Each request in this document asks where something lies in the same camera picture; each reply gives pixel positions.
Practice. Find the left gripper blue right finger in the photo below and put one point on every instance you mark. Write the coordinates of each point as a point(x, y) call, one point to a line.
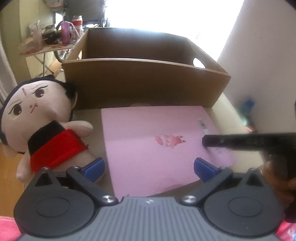
point(213, 179)

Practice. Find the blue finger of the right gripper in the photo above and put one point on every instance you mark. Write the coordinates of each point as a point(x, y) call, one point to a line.
point(279, 146)

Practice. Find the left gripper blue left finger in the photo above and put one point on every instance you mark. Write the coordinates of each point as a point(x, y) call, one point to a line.
point(84, 178)

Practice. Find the pink cover notebook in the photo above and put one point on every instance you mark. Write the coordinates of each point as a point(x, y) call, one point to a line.
point(151, 150)

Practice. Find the plush doll red shirt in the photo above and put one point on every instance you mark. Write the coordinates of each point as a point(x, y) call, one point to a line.
point(36, 121)

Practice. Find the brown cardboard box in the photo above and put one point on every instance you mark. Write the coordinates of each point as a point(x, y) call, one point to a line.
point(114, 67)

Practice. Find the cluttered folding side table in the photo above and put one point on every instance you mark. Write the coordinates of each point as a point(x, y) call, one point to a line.
point(39, 51)

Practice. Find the purple water bottle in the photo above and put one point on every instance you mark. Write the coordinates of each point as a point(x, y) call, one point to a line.
point(65, 31)

